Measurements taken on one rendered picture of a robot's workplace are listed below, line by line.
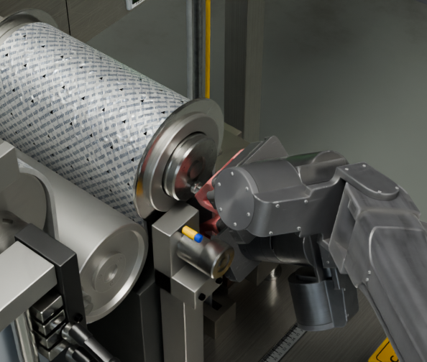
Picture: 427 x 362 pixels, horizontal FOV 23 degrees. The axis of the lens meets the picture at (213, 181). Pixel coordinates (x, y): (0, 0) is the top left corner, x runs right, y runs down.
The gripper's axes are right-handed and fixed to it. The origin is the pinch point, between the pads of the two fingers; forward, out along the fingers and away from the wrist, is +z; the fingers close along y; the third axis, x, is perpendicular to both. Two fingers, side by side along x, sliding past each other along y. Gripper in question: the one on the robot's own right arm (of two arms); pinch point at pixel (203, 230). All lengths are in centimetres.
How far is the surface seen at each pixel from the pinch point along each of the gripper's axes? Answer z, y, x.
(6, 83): 5.4, -11.4, 27.7
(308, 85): 118, 140, -55
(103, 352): -31.3, -35.1, 15.8
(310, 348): -3.7, 4.7, -22.1
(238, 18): 58, 71, -2
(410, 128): 89, 143, -72
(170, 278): -7.7, -12.1, 2.7
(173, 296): -5.3, -11.3, -0.7
